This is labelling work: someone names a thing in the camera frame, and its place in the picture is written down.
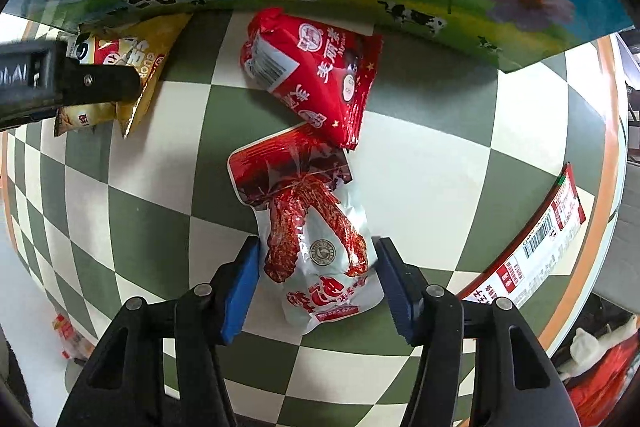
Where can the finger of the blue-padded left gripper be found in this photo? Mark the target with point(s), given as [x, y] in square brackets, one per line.
[93, 84]

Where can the red white chicken snack pack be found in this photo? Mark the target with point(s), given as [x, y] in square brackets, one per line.
[317, 251]

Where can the yellow panda snack bag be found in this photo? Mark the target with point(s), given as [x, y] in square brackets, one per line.
[144, 46]

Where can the long red white packet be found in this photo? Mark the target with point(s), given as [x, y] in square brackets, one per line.
[530, 258]

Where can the small red snack bag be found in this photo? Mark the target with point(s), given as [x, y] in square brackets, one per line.
[322, 72]

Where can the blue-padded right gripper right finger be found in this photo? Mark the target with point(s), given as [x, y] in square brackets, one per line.
[430, 317]

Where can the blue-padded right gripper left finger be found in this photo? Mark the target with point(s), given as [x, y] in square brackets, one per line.
[207, 317]

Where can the yellow biscuit snack bag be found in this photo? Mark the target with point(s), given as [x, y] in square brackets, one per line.
[74, 345]

